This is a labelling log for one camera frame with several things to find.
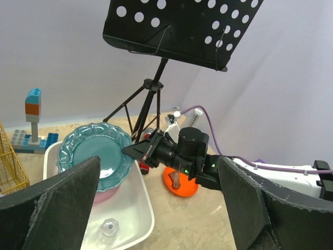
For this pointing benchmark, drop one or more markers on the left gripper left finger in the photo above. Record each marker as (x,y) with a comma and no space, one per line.
(51,214)

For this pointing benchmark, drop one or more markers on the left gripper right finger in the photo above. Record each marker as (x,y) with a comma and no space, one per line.
(265,215)

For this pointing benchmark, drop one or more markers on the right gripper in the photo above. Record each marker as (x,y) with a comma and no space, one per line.
(187,155)

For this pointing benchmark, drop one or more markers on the teal scalloped plate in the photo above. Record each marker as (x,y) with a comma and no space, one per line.
(98,139)

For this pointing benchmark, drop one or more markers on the pink plate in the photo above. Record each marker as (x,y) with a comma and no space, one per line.
(103,196)

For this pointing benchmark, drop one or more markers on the orange plate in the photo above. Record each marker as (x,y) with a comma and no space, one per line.
(186,189)

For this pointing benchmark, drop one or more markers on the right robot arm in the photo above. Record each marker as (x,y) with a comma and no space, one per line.
(314,180)

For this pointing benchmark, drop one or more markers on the red glitter microphone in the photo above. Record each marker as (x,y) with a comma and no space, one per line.
(143,167)

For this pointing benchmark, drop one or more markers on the brown meat slice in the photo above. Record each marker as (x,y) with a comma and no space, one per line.
(175,178)

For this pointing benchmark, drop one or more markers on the white rectangular baking dish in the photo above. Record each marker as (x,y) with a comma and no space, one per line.
(130,206)

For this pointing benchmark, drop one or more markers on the white metronome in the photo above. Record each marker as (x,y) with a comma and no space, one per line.
(192,119)

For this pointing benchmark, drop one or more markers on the toy brick tower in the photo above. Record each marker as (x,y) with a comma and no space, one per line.
(23,142)

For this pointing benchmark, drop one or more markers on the black music stand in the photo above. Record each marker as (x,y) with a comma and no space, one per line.
(202,33)

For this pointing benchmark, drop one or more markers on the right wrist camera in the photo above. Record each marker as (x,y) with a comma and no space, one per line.
(172,123)

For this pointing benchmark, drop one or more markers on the gold wire basket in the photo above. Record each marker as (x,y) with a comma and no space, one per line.
(13,175)

